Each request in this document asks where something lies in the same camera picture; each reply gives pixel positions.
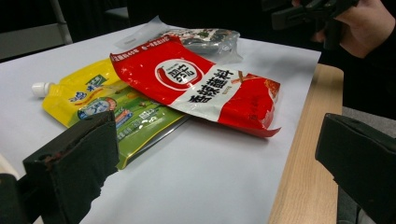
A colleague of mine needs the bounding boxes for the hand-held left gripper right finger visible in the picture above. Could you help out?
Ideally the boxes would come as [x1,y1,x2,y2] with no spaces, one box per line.
[315,112,396,224]

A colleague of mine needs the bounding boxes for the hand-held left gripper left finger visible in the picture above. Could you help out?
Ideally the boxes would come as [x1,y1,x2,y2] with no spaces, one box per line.
[22,110,120,224]

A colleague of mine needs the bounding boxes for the yellow green spout pouch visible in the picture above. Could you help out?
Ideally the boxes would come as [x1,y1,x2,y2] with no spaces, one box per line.
[31,58,191,171]

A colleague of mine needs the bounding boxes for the clear seaweed bag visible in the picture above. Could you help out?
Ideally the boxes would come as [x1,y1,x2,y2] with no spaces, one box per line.
[114,15,244,64]

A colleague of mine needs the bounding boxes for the red seasoning packet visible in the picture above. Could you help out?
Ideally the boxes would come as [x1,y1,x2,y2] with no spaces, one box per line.
[109,35,282,138]

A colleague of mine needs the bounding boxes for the white paper mat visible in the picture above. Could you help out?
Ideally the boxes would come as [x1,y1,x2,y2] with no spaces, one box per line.
[0,22,321,224]

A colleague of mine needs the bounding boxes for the white metal desk frame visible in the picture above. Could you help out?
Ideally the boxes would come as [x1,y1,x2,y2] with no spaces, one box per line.
[0,0,75,61]

